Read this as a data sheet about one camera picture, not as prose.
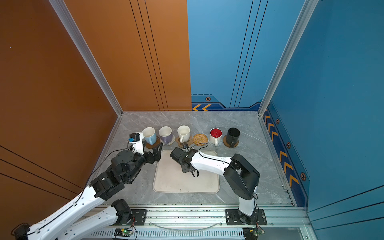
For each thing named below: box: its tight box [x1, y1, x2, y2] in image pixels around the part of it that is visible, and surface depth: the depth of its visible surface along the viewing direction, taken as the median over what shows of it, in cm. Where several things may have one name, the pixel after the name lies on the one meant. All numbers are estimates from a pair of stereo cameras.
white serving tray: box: [152, 150, 220, 194], surface depth 86 cm
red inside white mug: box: [209, 127, 223, 147], surface depth 99 cm
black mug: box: [226, 127, 241, 148], surface depth 98 cm
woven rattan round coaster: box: [193, 133, 208, 146], surface depth 105 cm
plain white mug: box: [177, 125, 191, 143], surface depth 97 cm
